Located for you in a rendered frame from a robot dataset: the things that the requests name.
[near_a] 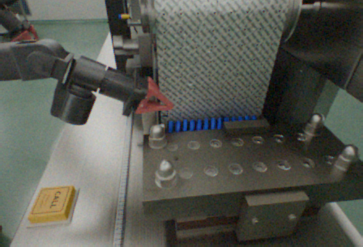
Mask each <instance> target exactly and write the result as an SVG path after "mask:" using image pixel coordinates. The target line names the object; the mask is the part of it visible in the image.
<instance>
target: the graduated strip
mask: <svg viewBox="0 0 363 247"><path fill-rule="evenodd" d="M133 129H134V112H132V113H131V114H130V116H129V117H128V118H127V121H126V136H125V141H124V147H123V157H122V166H121V176H120V181H119V186H118V196H117V206H116V217H115V222H114V227H113V242H112V247H124V238H125V230H126V207H127V199H128V191H129V175H130V160H131V144H132V136H133Z"/></svg>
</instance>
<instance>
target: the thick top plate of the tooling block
mask: <svg viewBox="0 0 363 247"><path fill-rule="evenodd" d="M305 124H306V122H305V123H289V124H282V125H273V126H271V128H270V130H269V132H264V133H257V134H254V133H249V134H235V135H225V132H224V131H223V129H212V130H190V131H182V132H174V133H165V138H166V140H167V144H166V145H165V147H163V148H160V149H155V148H151V147H150V146H149V134H144V135H143V178H142V204H143V214H144V219H145V223H149V222H155V221H165V220H171V219H185V218H190V217H201V216H206V215H222V214H227V213H237V212H241V206H242V203H243V199H244V197H245V195H246V194H261V193H273V192H279V191H290V190H304V192H305V193H306V196H308V199H309V201H308V203H307V204H306V205H315V204H321V203H332V202H341V201H352V200H357V199H363V162H362V161H361V160H360V158H359V161H360V162H359V164H357V168H356V170H355V171H354V172H344V171H342V170H340V169H338V168H336V167H335V165H333V163H332V159H333V157H335V155H336V153H337V151H341V150H342V148H343V147H344V146H345V145H344V143H342V141H341V140H340V139H339V138H337V136H335V135H334V134H333V132H331V131H330V130H329V129H328V128H327V127H326V126H325V125H324V124H323V126H324V128H323V129H322V135H321V136H310V135H308V134H306V133H305V132H304V131H303V129H302V128H303V126H304V125H305ZM162 160H170V161H171V162H172V164H173V168H174V170H175V171H176V177H177V183H176V185H175V186H174V187H173V188H171V189H170V190H162V189H160V188H159V187H157V185H156V171H157V165H158V164H159V162H161V161H162Z"/></svg>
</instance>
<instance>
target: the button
mask: <svg viewBox="0 0 363 247"><path fill-rule="evenodd" d="M74 197H75V187H74V186H73V185H63V186H57V187H44V188H41V189H40V190H39V194H38V195H37V196H36V200H35V201H34V203H33V205H32V209H31V210H30V213H29V214H28V220H29V221H30V223H31V224H42V223H47V222H53V221H61V220H68V215H69V214H70V209H71V206H72V202H73V199H74Z"/></svg>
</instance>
